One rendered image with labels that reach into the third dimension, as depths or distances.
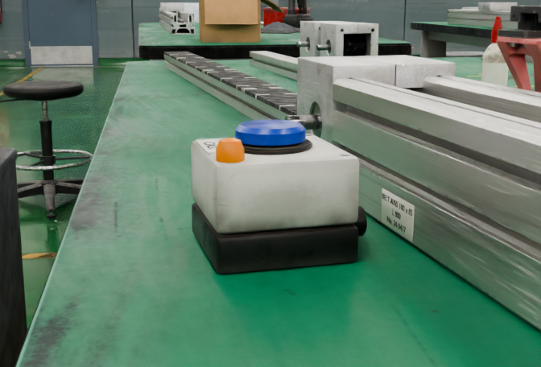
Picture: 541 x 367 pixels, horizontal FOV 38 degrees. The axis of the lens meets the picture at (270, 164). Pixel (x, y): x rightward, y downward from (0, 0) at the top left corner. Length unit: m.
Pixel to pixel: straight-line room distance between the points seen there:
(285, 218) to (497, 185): 0.11
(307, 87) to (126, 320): 0.32
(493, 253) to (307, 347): 0.11
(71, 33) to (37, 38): 0.47
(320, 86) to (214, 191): 0.22
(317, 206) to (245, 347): 0.11
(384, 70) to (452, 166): 0.19
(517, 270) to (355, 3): 11.51
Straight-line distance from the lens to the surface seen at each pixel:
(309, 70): 0.63
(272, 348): 0.34
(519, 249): 0.37
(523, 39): 0.69
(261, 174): 0.41
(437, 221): 0.44
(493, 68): 1.21
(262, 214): 0.41
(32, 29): 11.58
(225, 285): 0.41
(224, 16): 2.66
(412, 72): 0.61
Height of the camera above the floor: 0.92
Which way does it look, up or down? 12 degrees down
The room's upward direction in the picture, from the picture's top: straight up
